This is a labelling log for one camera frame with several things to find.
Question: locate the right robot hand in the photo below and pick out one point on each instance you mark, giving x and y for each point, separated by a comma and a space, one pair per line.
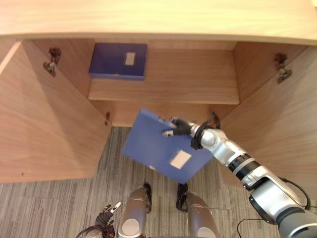
182, 127

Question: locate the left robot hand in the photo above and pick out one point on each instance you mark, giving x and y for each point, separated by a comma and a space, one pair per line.
107, 215

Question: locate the blue folder with white label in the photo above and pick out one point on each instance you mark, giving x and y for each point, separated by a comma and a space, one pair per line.
109, 62
151, 148

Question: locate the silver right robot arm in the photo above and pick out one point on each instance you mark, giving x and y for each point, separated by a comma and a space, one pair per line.
252, 168

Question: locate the metal cabinet door hinge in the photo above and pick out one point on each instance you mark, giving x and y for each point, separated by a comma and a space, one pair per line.
51, 63
282, 69
107, 118

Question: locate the wooden cabinet door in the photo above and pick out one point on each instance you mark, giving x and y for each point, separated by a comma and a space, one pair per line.
42, 129
280, 119

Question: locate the wooden office cabinet body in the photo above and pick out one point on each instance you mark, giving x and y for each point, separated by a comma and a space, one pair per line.
158, 17

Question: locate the silver left robot leg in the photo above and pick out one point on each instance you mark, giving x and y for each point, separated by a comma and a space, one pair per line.
132, 213

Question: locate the silver robot leg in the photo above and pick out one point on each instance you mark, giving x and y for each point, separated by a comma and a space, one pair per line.
201, 215
132, 213

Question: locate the dark left robot foot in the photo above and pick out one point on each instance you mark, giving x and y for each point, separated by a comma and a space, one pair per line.
148, 196

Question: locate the dark robot foot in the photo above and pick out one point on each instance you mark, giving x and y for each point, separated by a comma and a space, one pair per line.
148, 196
181, 198

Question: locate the dark right robot foot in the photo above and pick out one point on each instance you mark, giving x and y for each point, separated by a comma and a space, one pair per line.
181, 198

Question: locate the silver right robot leg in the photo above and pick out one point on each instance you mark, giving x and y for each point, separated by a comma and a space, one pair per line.
201, 215

